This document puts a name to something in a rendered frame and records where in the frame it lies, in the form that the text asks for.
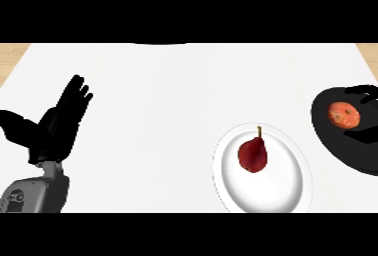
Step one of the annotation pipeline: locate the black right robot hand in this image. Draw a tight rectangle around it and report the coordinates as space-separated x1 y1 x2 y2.
343 84 378 145

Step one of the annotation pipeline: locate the red pear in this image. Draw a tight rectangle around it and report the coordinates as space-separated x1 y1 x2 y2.
238 125 269 174

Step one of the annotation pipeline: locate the black round plate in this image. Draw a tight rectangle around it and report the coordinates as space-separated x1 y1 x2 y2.
311 85 378 177

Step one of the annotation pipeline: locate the white oval plate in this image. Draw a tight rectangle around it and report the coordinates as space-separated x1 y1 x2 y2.
212 122 314 214

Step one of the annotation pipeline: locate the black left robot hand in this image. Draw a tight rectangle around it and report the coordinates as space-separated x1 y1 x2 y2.
0 74 95 166

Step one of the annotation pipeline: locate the orange squash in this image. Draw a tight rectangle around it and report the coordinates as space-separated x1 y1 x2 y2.
327 101 362 130

